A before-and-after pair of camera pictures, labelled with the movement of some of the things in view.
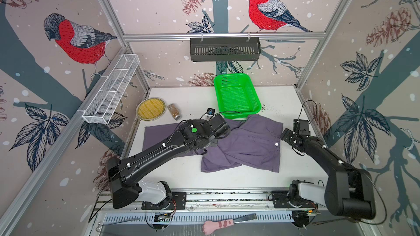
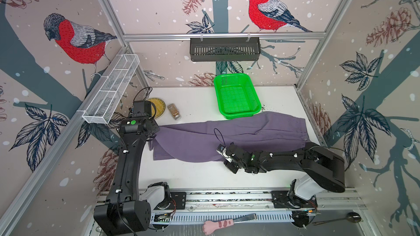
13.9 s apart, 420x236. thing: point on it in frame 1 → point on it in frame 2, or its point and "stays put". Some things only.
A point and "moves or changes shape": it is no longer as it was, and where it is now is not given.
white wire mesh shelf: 105,102 stays put
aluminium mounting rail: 206,200 stays put
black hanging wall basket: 227,48 stays put
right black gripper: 286,134 → 228,165
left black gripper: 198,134 → 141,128
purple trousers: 252,142 moves or changes shape
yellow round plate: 151,108 stays put
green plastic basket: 237,97 stays put
